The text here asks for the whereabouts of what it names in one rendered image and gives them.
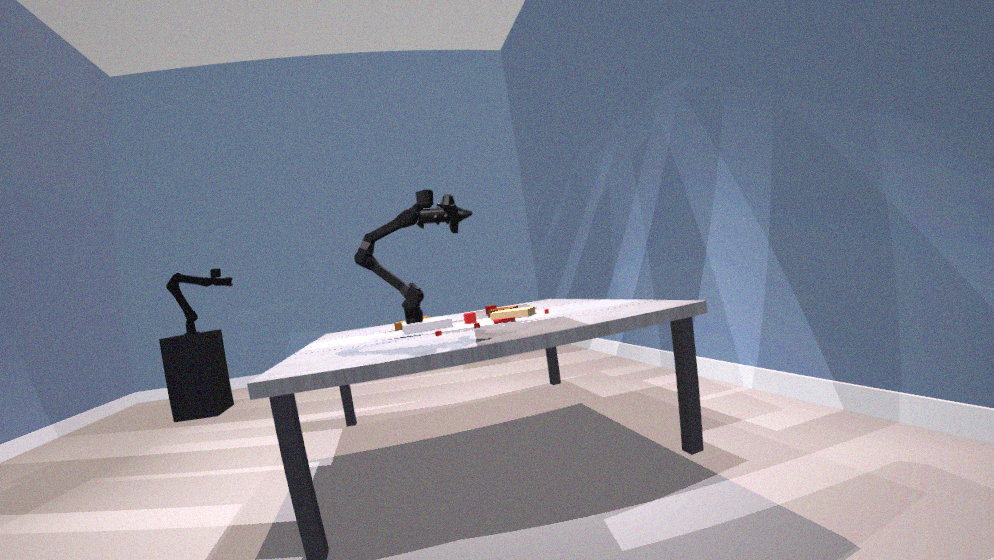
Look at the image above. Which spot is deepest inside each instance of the orange flat bar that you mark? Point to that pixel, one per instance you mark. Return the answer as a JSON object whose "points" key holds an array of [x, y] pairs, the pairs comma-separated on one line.
{"points": [[398, 325]]}

